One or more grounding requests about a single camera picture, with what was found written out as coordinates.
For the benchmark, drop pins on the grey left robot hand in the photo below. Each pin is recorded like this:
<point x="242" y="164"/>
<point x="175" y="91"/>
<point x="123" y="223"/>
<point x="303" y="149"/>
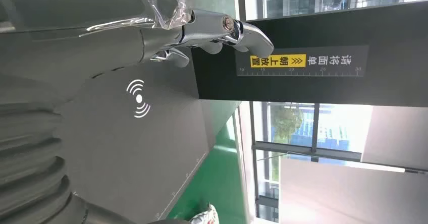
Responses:
<point x="83" y="42"/>

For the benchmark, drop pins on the grey package with red print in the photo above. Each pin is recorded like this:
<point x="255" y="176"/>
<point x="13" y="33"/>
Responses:
<point x="205" y="215"/>

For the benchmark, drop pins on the green conveyor belt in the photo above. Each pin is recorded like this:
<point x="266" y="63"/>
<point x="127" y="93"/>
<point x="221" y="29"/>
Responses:
<point x="217" y="182"/>

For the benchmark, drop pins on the black weighing platform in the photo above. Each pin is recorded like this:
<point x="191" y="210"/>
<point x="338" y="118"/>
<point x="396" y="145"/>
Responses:
<point x="133" y="149"/>

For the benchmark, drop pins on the grey label with yellow patch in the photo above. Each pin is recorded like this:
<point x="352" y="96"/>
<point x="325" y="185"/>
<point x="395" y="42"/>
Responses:
<point x="334" y="61"/>

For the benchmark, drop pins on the black scanner column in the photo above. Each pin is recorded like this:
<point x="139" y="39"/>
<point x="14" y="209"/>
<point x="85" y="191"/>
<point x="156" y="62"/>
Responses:
<point x="384" y="28"/>

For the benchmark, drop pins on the dark framed window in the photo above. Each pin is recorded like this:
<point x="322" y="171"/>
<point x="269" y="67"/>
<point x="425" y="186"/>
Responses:
<point x="314" y="129"/>

